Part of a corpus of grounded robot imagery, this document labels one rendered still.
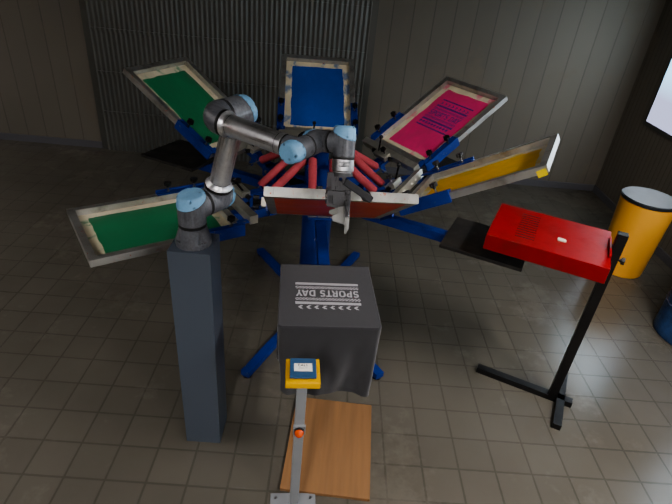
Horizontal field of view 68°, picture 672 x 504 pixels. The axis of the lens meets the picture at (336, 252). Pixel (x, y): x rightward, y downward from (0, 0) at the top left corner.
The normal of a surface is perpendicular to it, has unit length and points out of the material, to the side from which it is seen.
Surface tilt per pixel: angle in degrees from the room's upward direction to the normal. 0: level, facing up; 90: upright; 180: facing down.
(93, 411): 0
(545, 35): 90
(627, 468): 0
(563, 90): 90
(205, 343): 90
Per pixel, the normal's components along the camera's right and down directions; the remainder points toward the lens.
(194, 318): -0.02, 0.52
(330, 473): 0.08, -0.85
